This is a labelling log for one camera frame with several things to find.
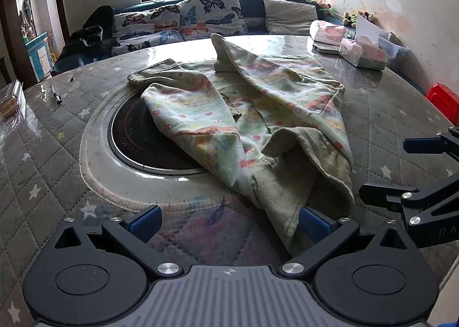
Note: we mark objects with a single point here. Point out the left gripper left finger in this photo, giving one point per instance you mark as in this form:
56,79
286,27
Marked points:
91,276

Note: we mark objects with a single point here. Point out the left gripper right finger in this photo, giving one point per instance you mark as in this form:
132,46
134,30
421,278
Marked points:
364,276

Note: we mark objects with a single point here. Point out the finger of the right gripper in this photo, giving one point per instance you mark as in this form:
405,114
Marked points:
447,143
389,196

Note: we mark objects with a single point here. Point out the pastel patterned child garment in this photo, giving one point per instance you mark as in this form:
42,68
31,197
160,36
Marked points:
268,127

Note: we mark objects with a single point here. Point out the red plastic stool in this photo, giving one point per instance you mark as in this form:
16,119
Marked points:
445,100

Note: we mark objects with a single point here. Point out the pink tissue pack front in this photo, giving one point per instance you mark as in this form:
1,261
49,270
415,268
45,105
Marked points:
363,55

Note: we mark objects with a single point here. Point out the pink tissue pack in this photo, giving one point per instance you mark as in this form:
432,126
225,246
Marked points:
326,32
363,55

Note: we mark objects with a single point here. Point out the white paper card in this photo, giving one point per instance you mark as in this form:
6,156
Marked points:
366,32

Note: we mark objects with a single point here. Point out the round black table stove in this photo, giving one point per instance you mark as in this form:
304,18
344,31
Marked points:
135,140

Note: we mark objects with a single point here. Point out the pink tissue pack rear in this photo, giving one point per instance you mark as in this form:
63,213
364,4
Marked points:
326,32

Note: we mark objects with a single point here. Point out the clear plastic food container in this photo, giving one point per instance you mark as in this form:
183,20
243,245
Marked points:
12,108

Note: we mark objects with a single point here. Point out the grey cushion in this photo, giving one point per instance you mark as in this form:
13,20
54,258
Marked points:
283,17

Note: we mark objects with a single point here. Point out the blue white cabinet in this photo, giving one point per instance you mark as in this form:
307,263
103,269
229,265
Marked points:
39,55

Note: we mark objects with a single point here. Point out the black clothing pile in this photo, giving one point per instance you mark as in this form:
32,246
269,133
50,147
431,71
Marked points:
91,43

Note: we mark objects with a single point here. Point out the butterfly pillow left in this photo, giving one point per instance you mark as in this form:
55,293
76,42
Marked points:
133,31

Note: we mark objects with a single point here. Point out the teal sofa bench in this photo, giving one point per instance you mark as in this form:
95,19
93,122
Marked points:
252,10

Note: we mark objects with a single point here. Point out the butterfly pillow large upright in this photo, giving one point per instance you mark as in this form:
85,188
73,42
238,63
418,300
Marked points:
201,18

